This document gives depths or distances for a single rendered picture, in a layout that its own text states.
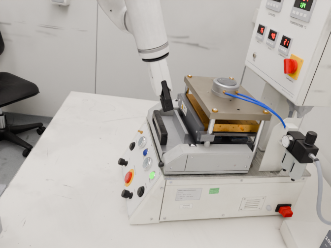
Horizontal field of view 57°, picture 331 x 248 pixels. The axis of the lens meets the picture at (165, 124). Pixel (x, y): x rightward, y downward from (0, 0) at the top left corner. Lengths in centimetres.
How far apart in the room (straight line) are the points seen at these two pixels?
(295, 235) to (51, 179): 78
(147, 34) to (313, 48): 40
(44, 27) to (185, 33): 107
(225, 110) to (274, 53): 25
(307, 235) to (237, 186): 25
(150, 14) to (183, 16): 165
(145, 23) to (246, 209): 63
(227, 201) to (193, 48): 170
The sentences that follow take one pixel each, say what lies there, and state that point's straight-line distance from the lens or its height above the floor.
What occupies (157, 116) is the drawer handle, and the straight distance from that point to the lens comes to 95.
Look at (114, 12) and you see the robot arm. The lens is 86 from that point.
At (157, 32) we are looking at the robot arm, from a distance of 79.
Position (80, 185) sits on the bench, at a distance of 107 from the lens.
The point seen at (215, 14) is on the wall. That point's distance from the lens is 245.
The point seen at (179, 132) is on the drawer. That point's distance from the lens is 95.
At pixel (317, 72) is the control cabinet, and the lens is 86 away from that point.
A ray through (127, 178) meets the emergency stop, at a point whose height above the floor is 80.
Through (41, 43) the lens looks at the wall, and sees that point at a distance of 263.
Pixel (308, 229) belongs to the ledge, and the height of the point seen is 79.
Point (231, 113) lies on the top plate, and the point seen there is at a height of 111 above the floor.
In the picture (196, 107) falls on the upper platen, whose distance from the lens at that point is 94.
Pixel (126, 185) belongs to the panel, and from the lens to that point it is 103.
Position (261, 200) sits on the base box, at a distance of 102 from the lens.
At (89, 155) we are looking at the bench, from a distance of 120.
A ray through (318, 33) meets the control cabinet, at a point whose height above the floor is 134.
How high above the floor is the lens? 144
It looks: 28 degrees down
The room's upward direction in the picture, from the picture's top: 9 degrees clockwise
